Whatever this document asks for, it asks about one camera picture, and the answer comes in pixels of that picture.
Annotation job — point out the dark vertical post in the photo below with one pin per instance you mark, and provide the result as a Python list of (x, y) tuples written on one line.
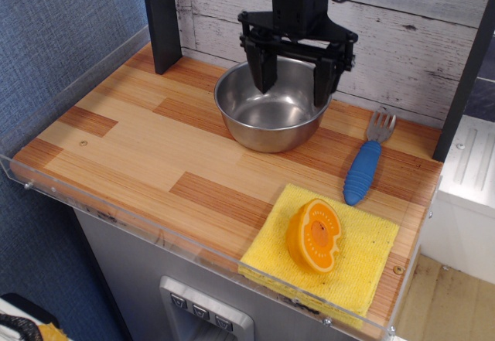
[(463, 91), (164, 33)]

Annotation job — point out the yellow object bottom left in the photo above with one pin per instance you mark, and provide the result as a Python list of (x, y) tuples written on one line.
[(49, 332)]

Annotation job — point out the white toy sink unit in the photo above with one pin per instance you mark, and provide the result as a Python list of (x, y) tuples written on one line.
[(459, 230)]

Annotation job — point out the silver dispenser button panel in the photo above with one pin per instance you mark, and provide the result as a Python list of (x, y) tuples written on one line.
[(201, 312)]

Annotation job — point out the dark right vertical post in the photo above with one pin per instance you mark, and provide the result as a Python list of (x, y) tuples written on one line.
[(463, 91)]

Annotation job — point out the orange plastic fruit half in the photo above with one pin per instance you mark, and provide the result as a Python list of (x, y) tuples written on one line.
[(312, 235)]

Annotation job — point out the dark left vertical post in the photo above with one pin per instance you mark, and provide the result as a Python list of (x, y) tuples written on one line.
[(164, 33)]

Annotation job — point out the grey toy fridge cabinet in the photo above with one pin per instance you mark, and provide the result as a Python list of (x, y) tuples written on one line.
[(133, 269)]

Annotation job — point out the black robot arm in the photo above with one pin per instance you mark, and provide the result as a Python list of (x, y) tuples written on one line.
[(299, 30)]

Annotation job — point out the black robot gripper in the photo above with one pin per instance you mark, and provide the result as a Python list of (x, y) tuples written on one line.
[(304, 28)]

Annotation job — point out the yellow sponge cloth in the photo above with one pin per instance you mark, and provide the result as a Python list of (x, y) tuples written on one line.
[(363, 251)]

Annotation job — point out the blue handled metal fork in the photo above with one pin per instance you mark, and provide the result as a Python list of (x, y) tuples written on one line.
[(361, 173)]

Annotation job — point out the stainless steel bowl pan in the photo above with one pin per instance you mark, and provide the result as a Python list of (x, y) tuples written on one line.
[(278, 121)]

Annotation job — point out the clear acrylic table guard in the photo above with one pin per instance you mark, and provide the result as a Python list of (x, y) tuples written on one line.
[(41, 76)]

